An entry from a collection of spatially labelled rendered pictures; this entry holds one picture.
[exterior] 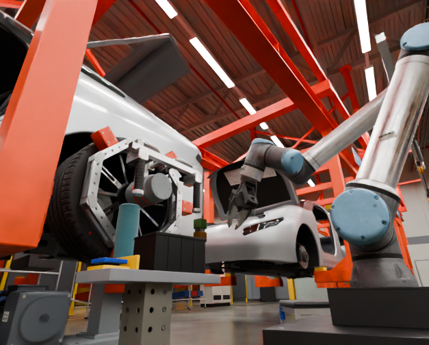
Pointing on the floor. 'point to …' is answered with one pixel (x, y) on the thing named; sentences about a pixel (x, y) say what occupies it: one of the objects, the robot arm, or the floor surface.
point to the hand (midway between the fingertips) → (233, 226)
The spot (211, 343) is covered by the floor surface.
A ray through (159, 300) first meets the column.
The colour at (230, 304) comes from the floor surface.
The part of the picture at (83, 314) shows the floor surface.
